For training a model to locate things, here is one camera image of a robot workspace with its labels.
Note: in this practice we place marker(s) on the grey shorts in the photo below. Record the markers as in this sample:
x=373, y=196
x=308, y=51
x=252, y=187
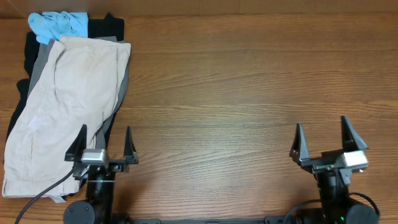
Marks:
x=119, y=90

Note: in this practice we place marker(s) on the beige khaki shorts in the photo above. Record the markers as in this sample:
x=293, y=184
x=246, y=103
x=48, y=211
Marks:
x=78, y=85

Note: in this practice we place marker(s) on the light blue garment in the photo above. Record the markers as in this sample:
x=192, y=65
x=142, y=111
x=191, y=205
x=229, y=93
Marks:
x=49, y=26

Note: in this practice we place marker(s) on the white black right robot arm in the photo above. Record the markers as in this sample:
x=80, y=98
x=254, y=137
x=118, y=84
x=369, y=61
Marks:
x=335, y=205

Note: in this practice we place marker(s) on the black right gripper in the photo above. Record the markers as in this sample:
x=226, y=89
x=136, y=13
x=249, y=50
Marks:
x=298, y=150

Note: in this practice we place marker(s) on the black garment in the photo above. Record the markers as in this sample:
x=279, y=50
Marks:
x=36, y=56

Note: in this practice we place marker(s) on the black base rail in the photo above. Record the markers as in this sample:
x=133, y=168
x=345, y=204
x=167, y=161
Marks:
x=205, y=221

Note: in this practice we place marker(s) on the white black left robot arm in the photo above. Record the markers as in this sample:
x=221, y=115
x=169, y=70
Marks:
x=97, y=207

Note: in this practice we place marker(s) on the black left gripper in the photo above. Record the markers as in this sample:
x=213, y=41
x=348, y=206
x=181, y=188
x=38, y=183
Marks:
x=130, y=154

